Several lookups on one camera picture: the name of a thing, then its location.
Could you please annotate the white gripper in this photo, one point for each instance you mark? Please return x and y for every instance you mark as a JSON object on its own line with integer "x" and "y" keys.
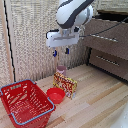
{"x": 62, "y": 38}

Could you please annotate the red yellow cereal bar box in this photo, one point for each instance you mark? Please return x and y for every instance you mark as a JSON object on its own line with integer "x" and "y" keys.
{"x": 65, "y": 84}

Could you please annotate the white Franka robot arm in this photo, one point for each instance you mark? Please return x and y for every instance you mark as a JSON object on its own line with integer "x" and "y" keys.
{"x": 71, "y": 11}

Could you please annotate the brown drawer cabinet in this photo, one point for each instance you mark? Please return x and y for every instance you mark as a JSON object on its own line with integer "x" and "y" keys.
{"x": 108, "y": 43}

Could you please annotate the red plastic bowl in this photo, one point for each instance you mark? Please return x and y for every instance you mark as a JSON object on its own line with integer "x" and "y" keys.
{"x": 55, "y": 95}

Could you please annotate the red shopping basket blue rim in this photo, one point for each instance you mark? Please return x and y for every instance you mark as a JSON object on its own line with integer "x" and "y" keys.
{"x": 24, "y": 103}

